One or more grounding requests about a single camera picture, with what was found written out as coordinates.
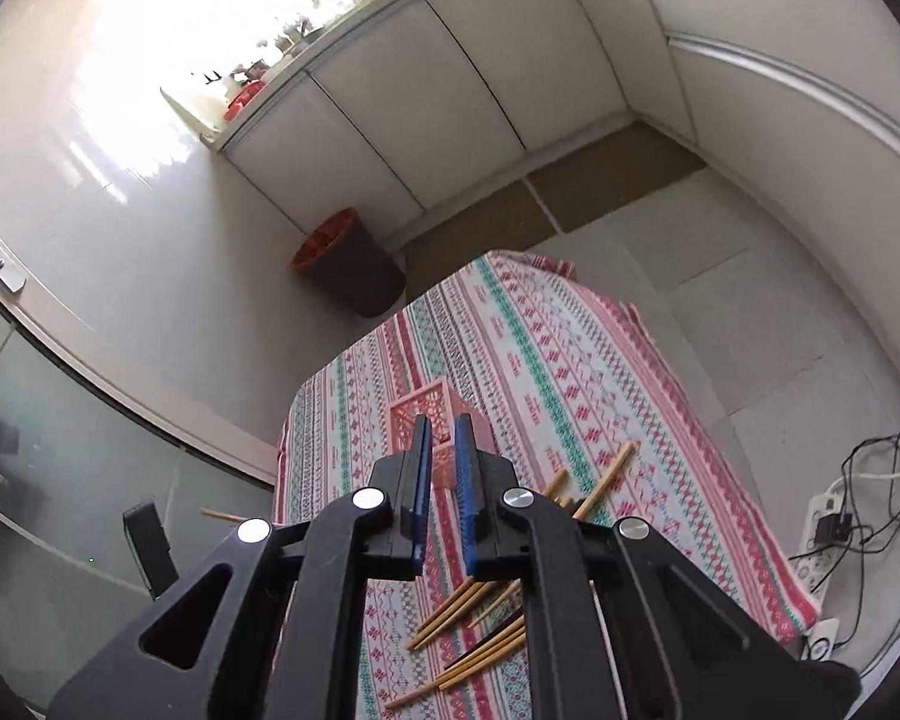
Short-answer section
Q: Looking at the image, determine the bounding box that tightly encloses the red rimmed dark trash bin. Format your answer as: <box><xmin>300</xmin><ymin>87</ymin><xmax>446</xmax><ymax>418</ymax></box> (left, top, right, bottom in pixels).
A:
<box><xmin>290</xmin><ymin>206</ymin><xmax>406</xmax><ymax>319</ymax></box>

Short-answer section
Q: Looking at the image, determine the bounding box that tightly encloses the black gold-banded chopstick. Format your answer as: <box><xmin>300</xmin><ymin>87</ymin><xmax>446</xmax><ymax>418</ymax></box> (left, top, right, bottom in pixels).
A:
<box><xmin>447</xmin><ymin>606</ymin><xmax>523</xmax><ymax>670</ymax></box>

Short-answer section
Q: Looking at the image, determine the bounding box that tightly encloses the black cable tangle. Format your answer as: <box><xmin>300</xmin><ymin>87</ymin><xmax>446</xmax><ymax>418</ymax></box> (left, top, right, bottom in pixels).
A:
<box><xmin>793</xmin><ymin>395</ymin><xmax>900</xmax><ymax>646</ymax></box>

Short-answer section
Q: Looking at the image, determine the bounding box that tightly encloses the white power strip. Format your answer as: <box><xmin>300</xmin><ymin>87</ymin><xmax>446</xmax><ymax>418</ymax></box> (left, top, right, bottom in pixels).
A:
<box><xmin>790</xmin><ymin>483</ymin><xmax>852</xmax><ymax>661</ymax></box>

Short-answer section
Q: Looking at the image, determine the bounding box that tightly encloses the patterned red green tablecloth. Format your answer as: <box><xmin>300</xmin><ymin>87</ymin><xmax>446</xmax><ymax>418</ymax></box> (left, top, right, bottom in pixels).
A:
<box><xmin>274</xmin><ymin>252</ymin><xmax>859</xmax><ymax>718</ymax></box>

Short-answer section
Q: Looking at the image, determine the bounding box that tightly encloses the pink perforated plastic basket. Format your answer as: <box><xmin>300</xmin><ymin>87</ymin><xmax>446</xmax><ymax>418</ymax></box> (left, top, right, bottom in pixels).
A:
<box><xmin>386</xmin><ymin>379</ymin><xmax>478</xmax><ymax>494</ymax></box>

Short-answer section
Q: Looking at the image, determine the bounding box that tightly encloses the red item on counter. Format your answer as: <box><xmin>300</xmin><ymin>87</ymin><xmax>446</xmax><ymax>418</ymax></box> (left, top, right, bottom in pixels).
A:
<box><xmin>224</xmin><ymin>80</ymin><xmax>265</xmax><ymax>122</ymax></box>

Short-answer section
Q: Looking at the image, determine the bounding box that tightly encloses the white kitchen cabinet run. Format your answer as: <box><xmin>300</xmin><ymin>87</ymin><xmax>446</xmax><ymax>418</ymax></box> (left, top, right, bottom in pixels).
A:
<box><xmin>209</xmin><ymin>0</ymin><xmax>900</xmax><ymax>359</ymax></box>

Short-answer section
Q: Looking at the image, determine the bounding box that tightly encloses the black chair back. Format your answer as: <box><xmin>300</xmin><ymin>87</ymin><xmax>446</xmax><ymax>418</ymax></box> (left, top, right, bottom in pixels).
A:
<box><xmin>123</xmin><ymin>500</ymin><xmax>178</xmax><ymax>598</ymax></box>

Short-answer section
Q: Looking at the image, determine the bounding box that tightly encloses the black power adapter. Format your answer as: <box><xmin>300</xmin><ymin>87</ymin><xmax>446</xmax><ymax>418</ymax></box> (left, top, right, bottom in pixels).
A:
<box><xmin>813</xmin><ymin>512</ymin><xmax>854</xmax><ymax>550</ymax></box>

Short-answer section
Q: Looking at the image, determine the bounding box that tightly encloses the frosted glass door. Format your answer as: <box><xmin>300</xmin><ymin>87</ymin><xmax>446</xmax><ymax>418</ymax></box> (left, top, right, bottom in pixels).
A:
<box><xmin>0</xmin><ymin>312</ymin><xmax>272</xmax><ymax>709</ymax></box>

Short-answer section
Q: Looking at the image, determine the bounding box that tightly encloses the wooden chopstick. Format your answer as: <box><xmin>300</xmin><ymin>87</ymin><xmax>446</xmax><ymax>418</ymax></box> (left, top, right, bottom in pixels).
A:
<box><xmin>574</xmin><ymin>440</ymin><xmax>640</xmax><ymax>520</ymax></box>
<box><xmin>468</xmin><ymin>580</ymin><xmax>521</xmax><ymax>628</ymax></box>
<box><xmin>406</xmin><ymin>577</ymin><xmax>496</xmax><ymax>652</ymax></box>
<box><xmin>199</xmin><ymin>505</ymin><xmax>248</xmax><ymax>525</ymax></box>
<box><xmin>386</xmin><ymin>631</ymin><xmax>526</xmax><ymax>712</ymax></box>
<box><xmin>437</xmin><ymin>617</ymin><xmax>526</xmax><ymax>691</ymax></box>
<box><xmin>543</xmin><ymin>468</ymin><xmax>569</xmax><ymax>499</ymax></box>

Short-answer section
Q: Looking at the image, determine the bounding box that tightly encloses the wooden chopstick in basket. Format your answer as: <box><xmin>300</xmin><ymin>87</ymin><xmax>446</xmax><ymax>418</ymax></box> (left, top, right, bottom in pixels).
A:
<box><xmin>199</xmin><ymin>505</ymin><xmax>248</xmax><ymax>525</ymax></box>

